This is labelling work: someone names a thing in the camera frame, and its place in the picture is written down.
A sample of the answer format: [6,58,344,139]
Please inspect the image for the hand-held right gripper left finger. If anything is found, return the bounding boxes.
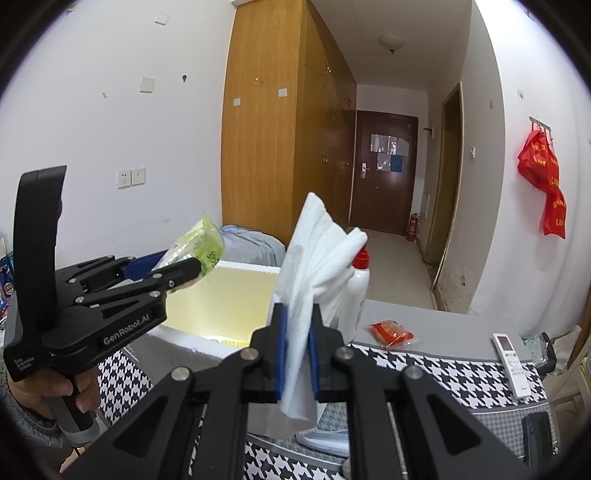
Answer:
[65,303,288,480]

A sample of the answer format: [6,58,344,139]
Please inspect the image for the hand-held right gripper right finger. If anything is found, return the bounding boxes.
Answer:
[310,303,543,480]

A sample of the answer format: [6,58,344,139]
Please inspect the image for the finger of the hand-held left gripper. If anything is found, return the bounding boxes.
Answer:
[58,250,169,289]
[74,259,202,308]

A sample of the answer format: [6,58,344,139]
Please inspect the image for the green snack packet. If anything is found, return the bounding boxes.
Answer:
[150,217,226,296]

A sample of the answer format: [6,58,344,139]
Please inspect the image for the white foam box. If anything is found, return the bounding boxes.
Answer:
[148,259,352,439]

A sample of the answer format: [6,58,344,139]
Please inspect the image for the blue face mask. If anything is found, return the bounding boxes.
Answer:
[295,427,352,457]

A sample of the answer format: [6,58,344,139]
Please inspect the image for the white paper towel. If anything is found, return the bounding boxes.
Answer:
[267,191,369,428]

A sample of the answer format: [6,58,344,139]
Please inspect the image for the person's left forearm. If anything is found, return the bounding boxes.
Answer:
[0,383,70,467]

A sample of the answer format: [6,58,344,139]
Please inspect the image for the person's left hand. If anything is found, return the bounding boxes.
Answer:
[8,369,100,419]

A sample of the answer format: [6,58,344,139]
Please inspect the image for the white pump bottle red cap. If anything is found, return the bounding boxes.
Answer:
[344,244,370,342]

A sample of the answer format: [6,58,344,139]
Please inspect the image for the red snack packet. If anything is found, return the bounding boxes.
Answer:
[366,319,419,348]

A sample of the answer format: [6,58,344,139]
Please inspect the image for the colourful printed box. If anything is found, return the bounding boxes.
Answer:
[0,251,16,319]

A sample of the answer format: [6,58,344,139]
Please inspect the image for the light blue cloth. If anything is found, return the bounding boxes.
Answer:
[219,224,287,266]

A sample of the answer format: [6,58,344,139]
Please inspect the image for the houndstooth tablecloth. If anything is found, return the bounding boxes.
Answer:
[95,298,561,480]

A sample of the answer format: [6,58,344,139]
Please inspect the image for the wooden wardrobe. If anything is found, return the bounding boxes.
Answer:
[222,0,357,252]

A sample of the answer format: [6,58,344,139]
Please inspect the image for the dark brown entrance door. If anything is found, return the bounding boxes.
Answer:
[348,110,419,237]

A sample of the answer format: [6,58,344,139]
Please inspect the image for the white remote control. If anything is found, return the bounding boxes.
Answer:
[492,332,532,398]

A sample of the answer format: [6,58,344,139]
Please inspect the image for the wooden side door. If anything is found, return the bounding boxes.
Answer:
[425,82,464,287]

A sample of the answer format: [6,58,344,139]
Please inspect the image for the silver door notice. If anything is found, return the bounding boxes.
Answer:
[369,134,411,169]

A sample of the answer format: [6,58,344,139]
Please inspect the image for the black smartphone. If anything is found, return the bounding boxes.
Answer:
[522,411,555,472]

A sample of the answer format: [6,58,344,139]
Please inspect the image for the red plastic bag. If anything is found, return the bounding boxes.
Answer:
[517,129,560,190]
[542,187,567,239]

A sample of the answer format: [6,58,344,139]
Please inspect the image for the ceiling lamp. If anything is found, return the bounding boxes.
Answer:
[378,33,406,55]

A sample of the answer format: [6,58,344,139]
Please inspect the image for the black looped strap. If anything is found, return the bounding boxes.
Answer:
[538,332,561,374]

